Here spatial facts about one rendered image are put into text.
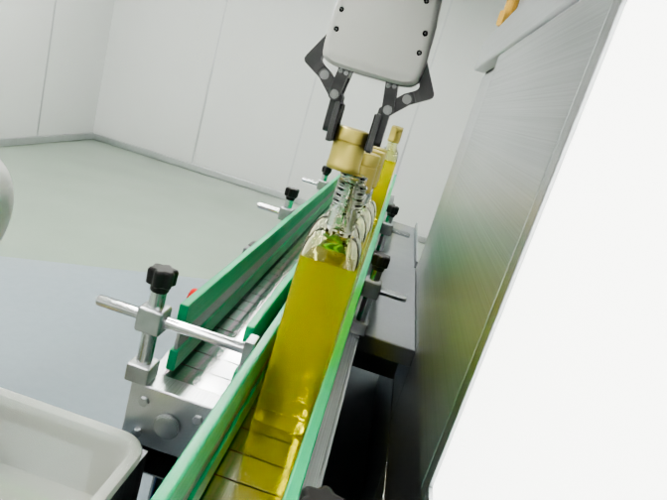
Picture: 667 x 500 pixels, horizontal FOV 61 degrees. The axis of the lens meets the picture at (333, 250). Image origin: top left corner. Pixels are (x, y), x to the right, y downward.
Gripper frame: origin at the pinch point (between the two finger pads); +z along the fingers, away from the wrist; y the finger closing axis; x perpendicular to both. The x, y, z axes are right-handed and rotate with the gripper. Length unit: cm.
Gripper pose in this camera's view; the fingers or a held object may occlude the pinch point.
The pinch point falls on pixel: (354, 127)
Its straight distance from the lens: 59.2
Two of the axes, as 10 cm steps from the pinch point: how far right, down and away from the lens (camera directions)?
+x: -1.4, 2.4, -9.6
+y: -9.5, -3.0, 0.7
